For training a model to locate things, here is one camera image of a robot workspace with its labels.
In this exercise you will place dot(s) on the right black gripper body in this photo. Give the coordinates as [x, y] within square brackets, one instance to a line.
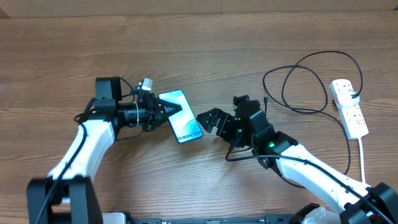
[232, 132]

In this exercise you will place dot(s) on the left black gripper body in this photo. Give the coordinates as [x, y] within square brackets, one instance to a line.
[147, 111]

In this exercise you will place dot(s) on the blue Samsung smartphone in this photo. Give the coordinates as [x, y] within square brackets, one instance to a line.
[184, 123]

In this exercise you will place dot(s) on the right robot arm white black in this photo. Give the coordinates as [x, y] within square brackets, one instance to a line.
[348, 200]

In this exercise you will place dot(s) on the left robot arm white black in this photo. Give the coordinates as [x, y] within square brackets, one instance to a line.
[67, 194]

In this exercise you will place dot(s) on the white charger adapter plug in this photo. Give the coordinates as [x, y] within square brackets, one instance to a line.
[345, 99]

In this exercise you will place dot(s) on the white power strip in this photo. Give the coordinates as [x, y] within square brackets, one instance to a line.
[352, 117]

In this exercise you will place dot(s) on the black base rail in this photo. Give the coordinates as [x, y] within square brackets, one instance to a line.
[214, 220]

